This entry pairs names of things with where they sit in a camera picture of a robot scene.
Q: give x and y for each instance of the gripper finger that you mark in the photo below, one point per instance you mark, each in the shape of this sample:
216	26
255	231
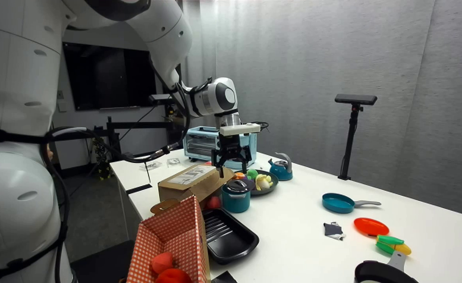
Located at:
247	158
219	167

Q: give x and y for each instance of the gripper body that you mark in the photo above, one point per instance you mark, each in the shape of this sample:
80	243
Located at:
231	148

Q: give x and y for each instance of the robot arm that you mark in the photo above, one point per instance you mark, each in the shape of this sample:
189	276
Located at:
14	118

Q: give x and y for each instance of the black pot lid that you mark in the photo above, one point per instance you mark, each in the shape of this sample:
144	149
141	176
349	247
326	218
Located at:
238	185

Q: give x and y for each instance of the blue pot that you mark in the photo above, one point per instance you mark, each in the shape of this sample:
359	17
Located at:
235	202

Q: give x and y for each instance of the black tray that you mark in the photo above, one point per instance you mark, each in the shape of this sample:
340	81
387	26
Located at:
230	236

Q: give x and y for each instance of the green toy vegetable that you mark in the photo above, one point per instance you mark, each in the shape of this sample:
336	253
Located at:
252	173

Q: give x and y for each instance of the orange toy vegetable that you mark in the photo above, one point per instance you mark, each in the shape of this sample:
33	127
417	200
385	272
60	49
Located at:
240	175

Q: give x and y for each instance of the purple toy vegetable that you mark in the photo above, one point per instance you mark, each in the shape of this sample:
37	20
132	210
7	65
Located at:
250	182

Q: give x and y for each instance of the light blue toaster oven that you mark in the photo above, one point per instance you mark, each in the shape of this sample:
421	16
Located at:
201	147

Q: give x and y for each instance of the yellow and white toy vegetable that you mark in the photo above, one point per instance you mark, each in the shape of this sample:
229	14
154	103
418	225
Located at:
263	182

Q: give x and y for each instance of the brown cardboard box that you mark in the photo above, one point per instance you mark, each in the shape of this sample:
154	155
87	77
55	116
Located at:
193	182

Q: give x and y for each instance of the blue toy kettle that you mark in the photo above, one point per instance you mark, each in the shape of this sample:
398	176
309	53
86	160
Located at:
281	169

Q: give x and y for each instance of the red toy fruit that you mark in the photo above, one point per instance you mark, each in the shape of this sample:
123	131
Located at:
173	276
162	262
214	203

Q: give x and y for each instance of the dark round plate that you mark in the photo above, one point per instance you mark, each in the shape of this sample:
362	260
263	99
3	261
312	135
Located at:
268	188

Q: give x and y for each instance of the clear plastic bag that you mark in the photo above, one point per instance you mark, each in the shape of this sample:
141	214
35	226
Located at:
150	165
173	161

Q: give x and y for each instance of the red checkered paper box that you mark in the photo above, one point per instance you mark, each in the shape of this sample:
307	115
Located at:
175	236

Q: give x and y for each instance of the black tape strip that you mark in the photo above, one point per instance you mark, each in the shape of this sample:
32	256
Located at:
138	189

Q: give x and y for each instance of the blue toy frying pan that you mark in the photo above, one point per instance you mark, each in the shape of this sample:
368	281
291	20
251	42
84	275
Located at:
337	203

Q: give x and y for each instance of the black flat object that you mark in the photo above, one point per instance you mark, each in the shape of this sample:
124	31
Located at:
223	278

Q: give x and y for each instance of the grey and white packet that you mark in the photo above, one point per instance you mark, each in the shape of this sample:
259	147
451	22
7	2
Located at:
334	230

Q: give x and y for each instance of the potted plant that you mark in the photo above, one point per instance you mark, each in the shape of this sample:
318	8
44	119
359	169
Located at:
102	159

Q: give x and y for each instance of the orange toy plate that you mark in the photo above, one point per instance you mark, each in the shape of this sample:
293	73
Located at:
370	226

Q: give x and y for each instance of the toy corn with green husk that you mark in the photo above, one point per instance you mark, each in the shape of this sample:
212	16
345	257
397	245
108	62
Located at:
392	244

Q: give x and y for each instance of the black frying pan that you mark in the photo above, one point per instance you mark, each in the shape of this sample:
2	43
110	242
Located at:
380	273

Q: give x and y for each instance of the camera on mount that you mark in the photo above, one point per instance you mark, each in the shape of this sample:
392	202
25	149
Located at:
355	100
161	99

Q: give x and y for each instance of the black metal frame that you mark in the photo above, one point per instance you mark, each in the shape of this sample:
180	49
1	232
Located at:
136	125

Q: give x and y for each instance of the wall monitor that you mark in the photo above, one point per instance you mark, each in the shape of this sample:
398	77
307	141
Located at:
109	76

